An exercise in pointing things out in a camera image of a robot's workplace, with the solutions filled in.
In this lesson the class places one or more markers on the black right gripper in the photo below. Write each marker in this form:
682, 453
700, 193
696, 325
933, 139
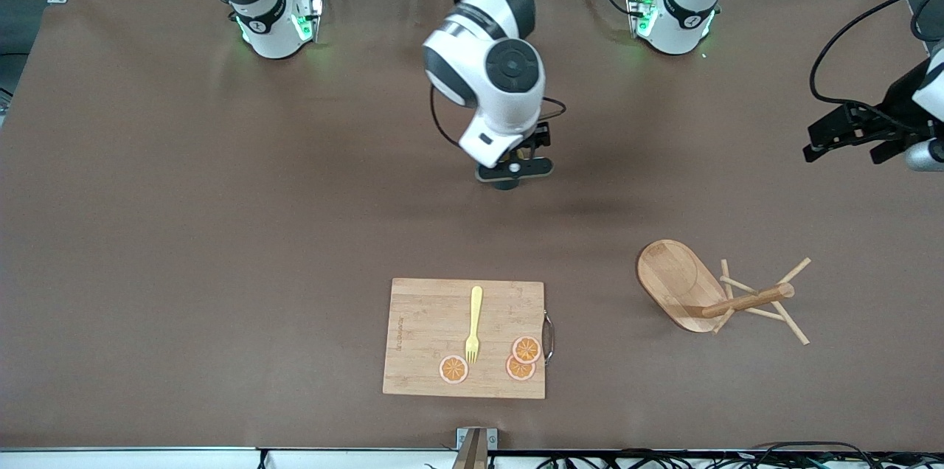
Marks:
540, 138

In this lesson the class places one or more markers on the yellow fork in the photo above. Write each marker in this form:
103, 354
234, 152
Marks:
476, 314

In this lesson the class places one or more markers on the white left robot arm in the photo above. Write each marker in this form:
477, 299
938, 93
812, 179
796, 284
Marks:
686, 4

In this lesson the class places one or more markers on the orange fruit slice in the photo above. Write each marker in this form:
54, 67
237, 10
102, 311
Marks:
453, 369
518, 372
526, 349

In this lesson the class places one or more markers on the aluminium post with bracket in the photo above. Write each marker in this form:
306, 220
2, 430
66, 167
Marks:
476, 447

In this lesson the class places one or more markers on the wooden cup rack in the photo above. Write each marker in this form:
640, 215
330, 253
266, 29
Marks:
675, 277

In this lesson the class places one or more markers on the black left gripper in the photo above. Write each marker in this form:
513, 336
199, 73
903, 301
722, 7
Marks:
898, 105

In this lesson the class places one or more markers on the bamboo cutting board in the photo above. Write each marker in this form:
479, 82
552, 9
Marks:
420, 336

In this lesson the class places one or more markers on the teal cup yellow inside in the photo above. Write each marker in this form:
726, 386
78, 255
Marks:
505, 186

